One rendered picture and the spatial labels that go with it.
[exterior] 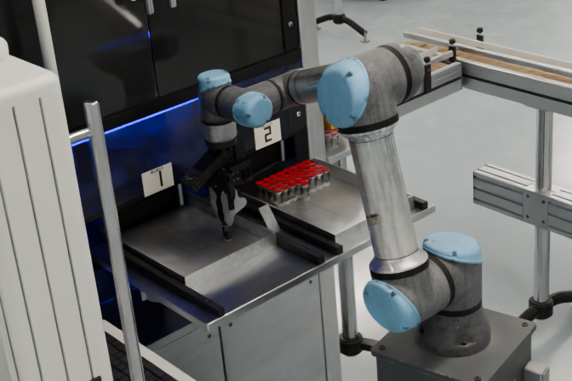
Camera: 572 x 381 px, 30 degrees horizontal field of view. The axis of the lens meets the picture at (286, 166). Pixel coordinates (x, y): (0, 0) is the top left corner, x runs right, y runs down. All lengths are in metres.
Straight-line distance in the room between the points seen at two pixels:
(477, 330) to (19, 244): 0.97
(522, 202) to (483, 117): 1.97
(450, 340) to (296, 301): 0.85
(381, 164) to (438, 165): 2.92
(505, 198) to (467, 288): 1.38
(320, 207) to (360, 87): 0.75
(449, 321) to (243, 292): 0.45
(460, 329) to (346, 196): 0.60
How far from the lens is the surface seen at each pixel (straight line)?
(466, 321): 2.20
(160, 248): 2.51
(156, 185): 2.52
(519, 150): 5.04
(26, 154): 1.67
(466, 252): 2.12
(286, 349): 3.01
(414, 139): 5.16
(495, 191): 3.51
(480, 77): 3.37
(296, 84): 2.28
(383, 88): 1.94
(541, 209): 3.42
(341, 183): 2.73
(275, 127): 2.71
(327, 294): 3.04
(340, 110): 1.94
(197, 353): 2.79
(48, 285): 1.77
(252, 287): 2.31
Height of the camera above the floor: 2.06
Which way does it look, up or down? 25 degrees down
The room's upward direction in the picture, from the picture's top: 5 degrees counter-clockwise
